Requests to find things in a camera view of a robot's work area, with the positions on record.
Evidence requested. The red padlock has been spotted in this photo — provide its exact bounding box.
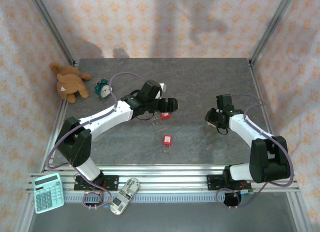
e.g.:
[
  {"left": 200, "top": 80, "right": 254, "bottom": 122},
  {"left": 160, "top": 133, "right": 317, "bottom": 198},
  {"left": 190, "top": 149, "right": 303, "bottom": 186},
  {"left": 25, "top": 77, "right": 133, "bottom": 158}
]
[
  {"left": 162, "top": 135, "right": 173, "bottom": 154},
  {"left": 151, "top": 111, "right": 171, "bottom": 125}
]

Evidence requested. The teal alarm clock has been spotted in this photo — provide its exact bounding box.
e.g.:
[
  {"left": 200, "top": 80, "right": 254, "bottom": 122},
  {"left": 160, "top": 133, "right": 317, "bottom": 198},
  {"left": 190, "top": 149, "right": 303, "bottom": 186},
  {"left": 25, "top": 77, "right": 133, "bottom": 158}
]
[{"left": 94, "top": 79, "right": 113, "bottom": 99}]

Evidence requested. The brown teddy bear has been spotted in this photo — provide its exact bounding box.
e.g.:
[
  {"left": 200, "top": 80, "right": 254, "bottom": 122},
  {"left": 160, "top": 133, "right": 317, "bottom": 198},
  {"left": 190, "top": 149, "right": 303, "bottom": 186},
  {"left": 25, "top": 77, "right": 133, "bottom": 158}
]
[{"left": 49, "top": 62, "right": 93, "bottom": 104}]

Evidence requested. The patterned fabric backdrop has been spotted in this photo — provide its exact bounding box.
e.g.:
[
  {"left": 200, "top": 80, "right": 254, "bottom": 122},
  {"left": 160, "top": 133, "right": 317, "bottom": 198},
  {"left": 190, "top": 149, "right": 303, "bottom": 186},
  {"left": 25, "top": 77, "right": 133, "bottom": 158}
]
[{"left": 0, "top": 0, "right": 320, "bottom": 232}]

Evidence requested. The white remote control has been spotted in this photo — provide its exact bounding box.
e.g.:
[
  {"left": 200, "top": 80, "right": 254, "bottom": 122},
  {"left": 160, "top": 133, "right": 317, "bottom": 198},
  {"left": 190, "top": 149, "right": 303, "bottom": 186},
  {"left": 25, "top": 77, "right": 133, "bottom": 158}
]
[{"left": 109, "top": 177, "right": 141, "bottom": 216}]

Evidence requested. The mint green calculator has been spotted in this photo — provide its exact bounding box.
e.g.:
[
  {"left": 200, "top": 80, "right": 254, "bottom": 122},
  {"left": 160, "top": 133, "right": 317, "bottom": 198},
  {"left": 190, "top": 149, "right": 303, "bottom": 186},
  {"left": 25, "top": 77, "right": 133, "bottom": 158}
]
[{"left": 31, "top": 172, "right": 65, "bottom": 214}]

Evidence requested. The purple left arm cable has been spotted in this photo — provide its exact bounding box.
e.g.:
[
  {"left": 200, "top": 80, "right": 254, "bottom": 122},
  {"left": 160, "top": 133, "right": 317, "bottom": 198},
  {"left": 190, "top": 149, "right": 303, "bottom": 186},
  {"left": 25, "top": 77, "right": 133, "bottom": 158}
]
[{"left": 47, "top": 71, "right": 149, "bottom": 210}]

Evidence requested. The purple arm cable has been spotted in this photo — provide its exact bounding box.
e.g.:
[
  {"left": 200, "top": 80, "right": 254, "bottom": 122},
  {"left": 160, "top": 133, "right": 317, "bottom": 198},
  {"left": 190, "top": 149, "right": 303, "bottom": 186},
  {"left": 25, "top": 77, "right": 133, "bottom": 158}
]
[
  {"left": 215, "top": 94, "right": 293, "bottom": 209},
  {"left": 47, "top": 71, "right": 149, "bottom": 210}
]

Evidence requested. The aluminium table side rail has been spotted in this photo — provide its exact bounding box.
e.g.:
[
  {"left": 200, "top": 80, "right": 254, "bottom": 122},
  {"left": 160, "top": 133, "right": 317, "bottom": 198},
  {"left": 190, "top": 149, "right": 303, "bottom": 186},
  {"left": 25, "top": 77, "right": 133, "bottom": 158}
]
[
  {"left": 39, "top": 58, "right": 80, "bottom": 172},
  {"left": 248, "top": 59, "right": 286, "bottom": 172}
]

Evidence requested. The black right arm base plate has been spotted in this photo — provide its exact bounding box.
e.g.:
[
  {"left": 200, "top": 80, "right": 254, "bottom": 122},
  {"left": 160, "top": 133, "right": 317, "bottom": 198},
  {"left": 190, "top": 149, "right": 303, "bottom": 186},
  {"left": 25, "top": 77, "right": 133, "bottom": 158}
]
[{"left": 206, "top": 174, "right": 252, "bottom": 192}]

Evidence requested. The aluminium rail frame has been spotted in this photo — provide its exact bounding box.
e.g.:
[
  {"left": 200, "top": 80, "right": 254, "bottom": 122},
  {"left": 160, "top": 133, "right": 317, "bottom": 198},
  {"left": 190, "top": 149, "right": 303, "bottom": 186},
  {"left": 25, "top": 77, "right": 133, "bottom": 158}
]
[{"left": 26, "top": 163, "right": 300, "bottom": 193}]

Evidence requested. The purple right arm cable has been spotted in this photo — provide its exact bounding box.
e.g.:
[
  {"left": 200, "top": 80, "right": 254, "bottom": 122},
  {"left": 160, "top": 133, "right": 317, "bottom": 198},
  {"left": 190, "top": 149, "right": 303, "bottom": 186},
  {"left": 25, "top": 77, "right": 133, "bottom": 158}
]
[{"left": 215, "top": 94, "right": 293, "bottom": 209}]

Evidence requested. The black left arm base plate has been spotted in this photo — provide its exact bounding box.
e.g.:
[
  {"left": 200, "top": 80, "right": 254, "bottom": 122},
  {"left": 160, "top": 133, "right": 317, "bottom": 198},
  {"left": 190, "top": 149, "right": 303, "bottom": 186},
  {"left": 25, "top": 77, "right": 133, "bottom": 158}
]
[{"left": 74, "top": 175, "right": 120, "bottom": 192}]

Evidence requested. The slotted grey cable duct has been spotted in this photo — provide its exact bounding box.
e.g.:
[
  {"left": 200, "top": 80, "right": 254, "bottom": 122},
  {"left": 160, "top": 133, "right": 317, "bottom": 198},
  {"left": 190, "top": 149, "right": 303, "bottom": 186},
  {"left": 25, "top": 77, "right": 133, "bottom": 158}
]
[{"left": 63, "top": 193, "right": 226, "bottom": 204}]

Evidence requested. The aluminium frame post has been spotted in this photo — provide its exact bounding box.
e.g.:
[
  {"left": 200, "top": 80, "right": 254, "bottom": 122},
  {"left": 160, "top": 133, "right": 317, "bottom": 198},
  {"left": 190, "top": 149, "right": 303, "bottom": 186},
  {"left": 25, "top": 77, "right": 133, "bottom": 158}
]
[
  {"left": 26, "top": 0, "right": 77, "bottom": 66},
  {"left": 249, "top": 0, "right": 298, "bottom": 66}
]

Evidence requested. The aluminium frame leg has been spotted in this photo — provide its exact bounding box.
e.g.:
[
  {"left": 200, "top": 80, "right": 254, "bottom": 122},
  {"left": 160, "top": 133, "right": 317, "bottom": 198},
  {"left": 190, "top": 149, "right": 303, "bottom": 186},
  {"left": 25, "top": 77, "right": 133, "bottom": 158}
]
[
  {"left": 11, "top": 191, "right": 38, "bottom": 232},
  {"left": 286, "top": 190, "right": 315, "bottom": 232}
]

